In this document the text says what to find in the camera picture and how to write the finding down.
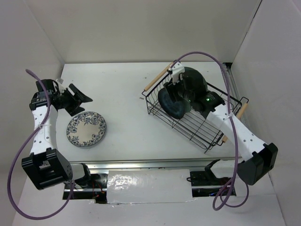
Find blue floral white plate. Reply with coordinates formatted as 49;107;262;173
66;111;107;147

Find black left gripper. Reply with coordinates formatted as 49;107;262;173
57;83;92;117

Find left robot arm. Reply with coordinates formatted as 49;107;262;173
22;79;93;190

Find wooden rack handle far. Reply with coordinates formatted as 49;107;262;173
144;63;172;92

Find wooden rack handle near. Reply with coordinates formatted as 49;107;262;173
222;103;248;143

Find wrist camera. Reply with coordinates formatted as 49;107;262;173
167;63;185;85
56;78;66;94

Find black wire dish rack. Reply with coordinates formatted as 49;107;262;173
142;67;244;155

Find aluminium table rail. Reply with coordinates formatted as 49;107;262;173
68;158;232;170

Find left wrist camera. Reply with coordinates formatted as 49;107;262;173
56;78;66;94

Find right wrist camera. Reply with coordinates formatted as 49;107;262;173
167;63;185;85

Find white foil cover panel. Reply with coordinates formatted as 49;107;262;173
106;169;193;204

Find aluminium frame right side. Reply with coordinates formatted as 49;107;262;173
222;63;241;100

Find wooden rack handle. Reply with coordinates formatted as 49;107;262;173
222;103;248;143
144;63;172;92

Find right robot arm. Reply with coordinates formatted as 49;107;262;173
158;64;278;186

